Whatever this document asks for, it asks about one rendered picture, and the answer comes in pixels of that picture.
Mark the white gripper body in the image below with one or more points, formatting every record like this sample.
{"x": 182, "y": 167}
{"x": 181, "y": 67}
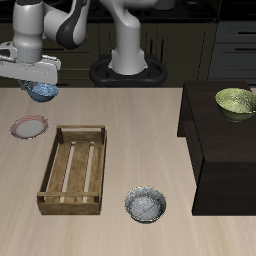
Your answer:
{"x": 30, "y": 70}

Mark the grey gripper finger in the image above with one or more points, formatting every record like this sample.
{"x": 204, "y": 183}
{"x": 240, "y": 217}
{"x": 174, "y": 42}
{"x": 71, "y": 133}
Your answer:
{"x": 23, "y": 84}

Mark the blue bowl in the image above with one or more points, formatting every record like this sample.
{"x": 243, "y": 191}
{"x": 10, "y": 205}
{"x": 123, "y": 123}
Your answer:
{"x": 42, "y": 93}

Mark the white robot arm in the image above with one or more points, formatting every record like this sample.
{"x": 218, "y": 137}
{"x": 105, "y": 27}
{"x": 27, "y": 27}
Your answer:
{"x": 128, "y": 50}

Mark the white plate with red rim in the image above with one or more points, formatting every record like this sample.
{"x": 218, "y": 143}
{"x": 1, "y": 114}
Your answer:
{"x": 29, "y": 127}

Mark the grey bowl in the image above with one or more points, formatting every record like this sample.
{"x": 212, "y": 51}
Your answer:
{"x": 145, "y": 204}

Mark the green bowl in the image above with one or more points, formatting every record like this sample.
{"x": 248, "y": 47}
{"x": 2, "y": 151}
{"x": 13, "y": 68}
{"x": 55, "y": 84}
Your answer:
{"x": 237, "y": 103}

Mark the wooden tray of slats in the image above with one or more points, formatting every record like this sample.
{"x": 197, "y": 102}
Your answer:
{"x": 77, "y": 166}

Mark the dark kitchen cupboards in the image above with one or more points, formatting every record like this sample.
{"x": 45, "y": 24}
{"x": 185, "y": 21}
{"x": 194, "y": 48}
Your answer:
{"x": 186, "y": 50}

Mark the grey drawer unit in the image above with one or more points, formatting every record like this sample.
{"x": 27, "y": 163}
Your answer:
{"x": 235, "y": 50}

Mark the dark wooden cabinet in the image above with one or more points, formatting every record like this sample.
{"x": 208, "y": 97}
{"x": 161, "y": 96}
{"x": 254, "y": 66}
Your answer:
{"x": 220, "y": 156}

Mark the flat black base plate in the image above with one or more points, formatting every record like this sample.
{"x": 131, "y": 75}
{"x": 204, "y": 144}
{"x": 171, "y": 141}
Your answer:
{"x": 156, "y": 74}

